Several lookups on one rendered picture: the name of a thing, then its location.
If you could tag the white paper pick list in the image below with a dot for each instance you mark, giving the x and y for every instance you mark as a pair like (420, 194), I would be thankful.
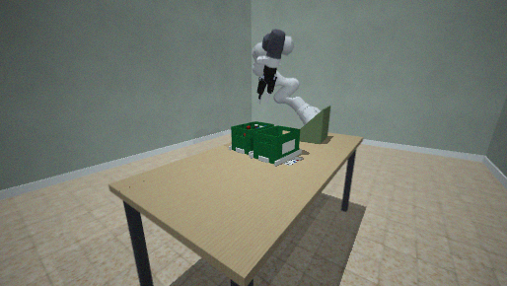
(293, 161)

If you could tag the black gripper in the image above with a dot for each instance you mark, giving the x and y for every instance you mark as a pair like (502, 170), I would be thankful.
(268, 80)

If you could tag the green plastic crate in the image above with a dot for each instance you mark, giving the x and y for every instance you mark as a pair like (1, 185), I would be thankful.
(245, 142)
(273, 144)

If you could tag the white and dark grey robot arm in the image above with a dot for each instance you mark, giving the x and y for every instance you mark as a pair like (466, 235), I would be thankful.
(277, 45)

